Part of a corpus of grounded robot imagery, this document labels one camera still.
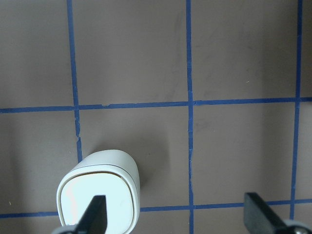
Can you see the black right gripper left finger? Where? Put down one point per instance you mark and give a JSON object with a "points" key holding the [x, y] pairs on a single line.
{"points": [[94, 219]]}

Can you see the white trash can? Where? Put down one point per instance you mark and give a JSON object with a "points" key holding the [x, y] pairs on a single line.
{"points": [[111, 173]]}

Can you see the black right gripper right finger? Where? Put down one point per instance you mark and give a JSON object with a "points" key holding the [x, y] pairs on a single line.
{"points": [[259, 218]]}

